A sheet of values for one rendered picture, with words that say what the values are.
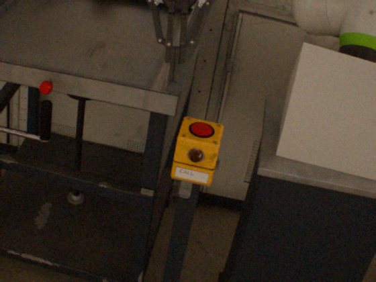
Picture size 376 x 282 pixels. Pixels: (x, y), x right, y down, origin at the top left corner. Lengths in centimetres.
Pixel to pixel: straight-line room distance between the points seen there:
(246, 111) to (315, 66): 88
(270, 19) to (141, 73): 67
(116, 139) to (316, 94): 115
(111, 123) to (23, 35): 81
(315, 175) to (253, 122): 80
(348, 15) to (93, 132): 122
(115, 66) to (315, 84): 48
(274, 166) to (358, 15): 41
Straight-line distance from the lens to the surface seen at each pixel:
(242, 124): 233
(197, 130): 132
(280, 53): 218
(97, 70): 159
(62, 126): 251
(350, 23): 157
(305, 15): 167
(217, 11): 216
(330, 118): 151
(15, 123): 259
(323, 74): 146
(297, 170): 155
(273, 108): 175
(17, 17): 184
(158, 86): 154
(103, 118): 244
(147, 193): 173
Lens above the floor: 165
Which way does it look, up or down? 35 degrees down
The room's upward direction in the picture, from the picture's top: 11 degrees clockwise
